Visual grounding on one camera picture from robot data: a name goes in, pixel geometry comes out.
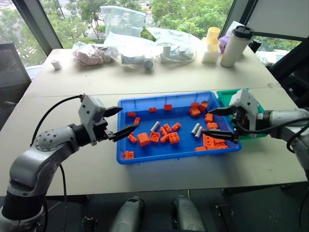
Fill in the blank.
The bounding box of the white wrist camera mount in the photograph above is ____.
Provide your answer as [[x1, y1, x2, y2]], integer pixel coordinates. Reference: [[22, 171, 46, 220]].
[[228, 88, 260, 139], [78, 94, 107, 146]]

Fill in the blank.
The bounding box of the white tumbler with black lid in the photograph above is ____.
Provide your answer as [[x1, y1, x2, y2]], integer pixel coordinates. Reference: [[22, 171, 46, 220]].
[[220, 25, 255, 68]]

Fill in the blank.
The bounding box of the tall clear plastic bag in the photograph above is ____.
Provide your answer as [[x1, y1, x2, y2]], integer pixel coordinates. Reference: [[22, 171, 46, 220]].
[[100, 5, 147, 40]]

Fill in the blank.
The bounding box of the plastic bag with grey parts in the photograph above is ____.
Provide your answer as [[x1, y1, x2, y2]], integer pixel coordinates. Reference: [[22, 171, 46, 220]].
[[104, 32, 156, 73]]

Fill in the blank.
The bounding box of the black table frame bar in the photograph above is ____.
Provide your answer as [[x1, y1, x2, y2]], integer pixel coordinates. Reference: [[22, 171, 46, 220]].
[[45, 194, 91, 205], [221, 183, 309, 197]]

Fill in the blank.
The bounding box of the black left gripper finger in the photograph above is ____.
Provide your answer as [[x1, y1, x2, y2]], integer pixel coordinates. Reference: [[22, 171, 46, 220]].
[[103, 106, 124, 118], [110, 124, 139, 142]]

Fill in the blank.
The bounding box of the small white cylinder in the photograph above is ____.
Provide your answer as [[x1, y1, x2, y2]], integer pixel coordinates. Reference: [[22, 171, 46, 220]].
[[51, 59, 63, 71]]

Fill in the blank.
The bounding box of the grey rounded shape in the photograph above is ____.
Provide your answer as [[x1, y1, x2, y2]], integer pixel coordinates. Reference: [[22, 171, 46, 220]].
[[108, 196, 146, 232], [171, 195, 206, 232]]

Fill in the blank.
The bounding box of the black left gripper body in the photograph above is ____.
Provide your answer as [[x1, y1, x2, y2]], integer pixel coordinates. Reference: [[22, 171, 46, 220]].
[[93, 116, 115, 144]]

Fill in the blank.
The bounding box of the dark office chair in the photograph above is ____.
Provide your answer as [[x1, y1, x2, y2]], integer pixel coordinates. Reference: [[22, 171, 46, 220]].
[[267, 36, 309, 109]]

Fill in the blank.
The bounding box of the plastic bag with white parts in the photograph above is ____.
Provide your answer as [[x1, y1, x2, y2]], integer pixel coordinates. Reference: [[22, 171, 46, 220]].
[[146, 27, 203, 65]]

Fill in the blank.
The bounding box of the yellow plastic cup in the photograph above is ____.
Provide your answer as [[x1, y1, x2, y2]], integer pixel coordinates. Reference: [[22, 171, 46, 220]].
[[208, 27, 222, 42], [205, 38, 221, 53]]

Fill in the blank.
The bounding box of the blue plastic tray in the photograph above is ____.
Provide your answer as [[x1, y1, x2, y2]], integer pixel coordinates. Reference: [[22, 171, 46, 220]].
[[116, 91, 242, 166]]

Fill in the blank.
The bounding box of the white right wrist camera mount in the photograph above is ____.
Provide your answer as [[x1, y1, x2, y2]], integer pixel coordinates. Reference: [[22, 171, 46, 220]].
[[228, 88, 260, 139]]

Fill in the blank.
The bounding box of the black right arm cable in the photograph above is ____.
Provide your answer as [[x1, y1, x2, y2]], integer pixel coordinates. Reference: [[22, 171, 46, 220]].
[[233, 117, 309, 155]]

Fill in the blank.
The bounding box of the purple object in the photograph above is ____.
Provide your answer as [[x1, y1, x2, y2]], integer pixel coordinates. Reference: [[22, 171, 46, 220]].
[[218, 35, 230, 54]]

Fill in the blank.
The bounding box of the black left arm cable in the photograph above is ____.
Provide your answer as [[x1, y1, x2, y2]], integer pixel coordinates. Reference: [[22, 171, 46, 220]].
[[30, 94, 84, 232]]

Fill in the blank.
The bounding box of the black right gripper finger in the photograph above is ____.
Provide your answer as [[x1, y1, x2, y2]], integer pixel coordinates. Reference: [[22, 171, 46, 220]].
[[208, 107, 234, 117], [200, 129, 239, 144]]

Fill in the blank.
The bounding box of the cream plastic bottle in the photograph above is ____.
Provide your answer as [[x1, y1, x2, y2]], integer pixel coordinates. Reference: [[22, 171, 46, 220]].
[[201, 49, 220, 64]]

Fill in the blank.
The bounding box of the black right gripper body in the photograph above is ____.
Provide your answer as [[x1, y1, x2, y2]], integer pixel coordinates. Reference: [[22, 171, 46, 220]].
[[230, 106, 249, 144]]

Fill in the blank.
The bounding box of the plastic bag with pink contents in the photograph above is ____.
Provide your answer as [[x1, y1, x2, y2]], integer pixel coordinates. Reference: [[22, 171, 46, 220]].
[[72, 41, 119, 68]]

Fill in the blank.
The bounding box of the green plastic tray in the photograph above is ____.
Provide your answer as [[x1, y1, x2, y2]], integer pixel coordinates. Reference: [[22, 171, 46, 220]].
[[216, 88, 269, 140]]

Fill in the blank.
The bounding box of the black cup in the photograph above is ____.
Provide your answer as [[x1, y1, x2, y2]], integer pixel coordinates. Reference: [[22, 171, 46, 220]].
[[248, 38, 264, 53]]

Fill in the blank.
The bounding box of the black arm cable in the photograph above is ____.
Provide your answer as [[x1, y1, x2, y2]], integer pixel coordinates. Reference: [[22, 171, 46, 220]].
[[30, 94, 84, 232], [233, 117, 309, 155]]

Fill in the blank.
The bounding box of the black metal bracket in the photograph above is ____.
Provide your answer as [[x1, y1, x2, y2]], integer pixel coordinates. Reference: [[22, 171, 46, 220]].
[[215, 204, 235, 232], [81, 216, 98, 232]]

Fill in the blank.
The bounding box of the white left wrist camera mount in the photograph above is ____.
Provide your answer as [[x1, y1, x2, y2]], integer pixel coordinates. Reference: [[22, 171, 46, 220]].
[[78, 94, 107, 146]]

